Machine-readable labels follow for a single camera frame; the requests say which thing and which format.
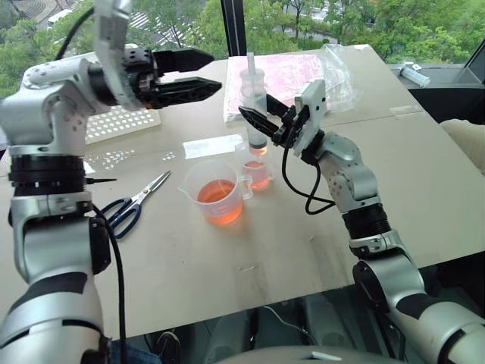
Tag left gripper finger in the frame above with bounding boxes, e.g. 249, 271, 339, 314
153, 48, 215, 74
151, 76, 223, 111

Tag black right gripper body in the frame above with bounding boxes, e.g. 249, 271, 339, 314
272, 105, 305, 148

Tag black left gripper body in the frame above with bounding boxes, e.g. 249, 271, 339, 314
121, 44, 161, 110

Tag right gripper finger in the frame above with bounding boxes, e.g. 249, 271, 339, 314
238, 106, 284, 138
265, 93, 290, 120

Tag large clear plastic syringe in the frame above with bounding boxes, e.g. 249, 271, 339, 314
239, 52, 271, 161

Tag small clear measuring cup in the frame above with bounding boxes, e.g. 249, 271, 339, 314
241, 146, 274, 193

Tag large clear measuring cup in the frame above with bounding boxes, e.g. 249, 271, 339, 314
177, 158, 255, 228

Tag packaged clear syringe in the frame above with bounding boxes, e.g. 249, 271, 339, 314
389, 63, 432, 88

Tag pink sheet in plastic bag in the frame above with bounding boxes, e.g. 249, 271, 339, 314
223, 53, 331, 124

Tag white perforated board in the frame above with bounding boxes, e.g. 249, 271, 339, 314
84, 104, 162, 146

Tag flat clear plastic wrapper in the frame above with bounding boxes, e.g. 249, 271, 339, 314
182, 134, 244, 160

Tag clear plastic bag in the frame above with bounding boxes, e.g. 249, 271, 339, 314
321, 42, 365, 114

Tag thin black pointed stick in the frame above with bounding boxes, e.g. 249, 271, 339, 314
83, 176, 118, 187

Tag black side cabinet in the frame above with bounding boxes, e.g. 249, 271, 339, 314
386, 48, 485, 126

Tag beige cushion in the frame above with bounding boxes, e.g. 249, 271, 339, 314
438, 118, 485, 172

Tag dark rounded shape under table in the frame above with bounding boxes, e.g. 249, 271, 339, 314
200, 293, 361, 352

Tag grey robot torso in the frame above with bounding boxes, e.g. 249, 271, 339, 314
211, 344, 386, 364

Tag black shoe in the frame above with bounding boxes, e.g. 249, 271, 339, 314
155, 331, 183, 364

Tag blue jeans leg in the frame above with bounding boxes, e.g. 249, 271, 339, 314
108, 336, 163, 364

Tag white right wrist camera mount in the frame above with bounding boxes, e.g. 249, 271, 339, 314
293, 79, 327, 157

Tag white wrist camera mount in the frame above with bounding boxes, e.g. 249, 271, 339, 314
93, 0, 134, 111
293, 79, 327, 157

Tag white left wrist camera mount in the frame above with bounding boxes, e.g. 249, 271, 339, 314
93, 0, 134, 111

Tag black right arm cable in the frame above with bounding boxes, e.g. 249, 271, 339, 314
281, 123, 337, 215

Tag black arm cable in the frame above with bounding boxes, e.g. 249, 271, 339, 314
281, 123, 337, 215
55, 6, 128, 364

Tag black window frame post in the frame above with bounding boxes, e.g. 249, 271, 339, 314
220, 0, 248, 60

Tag blue handled scissors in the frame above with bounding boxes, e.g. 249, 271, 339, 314
99, 170, 173, 240

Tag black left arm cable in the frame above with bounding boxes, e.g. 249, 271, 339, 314
55, 6, 128, 364

